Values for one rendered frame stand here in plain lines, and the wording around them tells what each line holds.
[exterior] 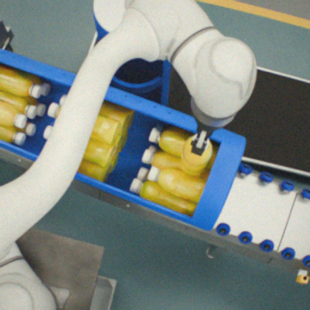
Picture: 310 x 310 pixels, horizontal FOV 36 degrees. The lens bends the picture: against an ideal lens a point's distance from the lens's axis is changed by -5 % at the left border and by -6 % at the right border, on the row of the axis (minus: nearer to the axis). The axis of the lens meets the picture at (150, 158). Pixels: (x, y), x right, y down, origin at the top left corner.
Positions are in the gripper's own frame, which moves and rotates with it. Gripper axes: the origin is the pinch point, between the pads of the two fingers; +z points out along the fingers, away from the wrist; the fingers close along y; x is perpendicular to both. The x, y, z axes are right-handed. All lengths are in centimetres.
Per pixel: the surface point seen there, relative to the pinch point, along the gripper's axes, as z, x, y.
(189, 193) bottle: 24.2, -2.2, -7.5
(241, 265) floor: 138, -41, -7
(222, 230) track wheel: 41.1, -15.9, -10.9
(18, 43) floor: 139, 118, 62
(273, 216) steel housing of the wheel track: 45, -31, 0
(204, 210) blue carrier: 20.1, -7.4, -11.3
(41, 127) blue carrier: 43, 49, -1
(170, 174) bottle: 23.8, 4.5, -4.7
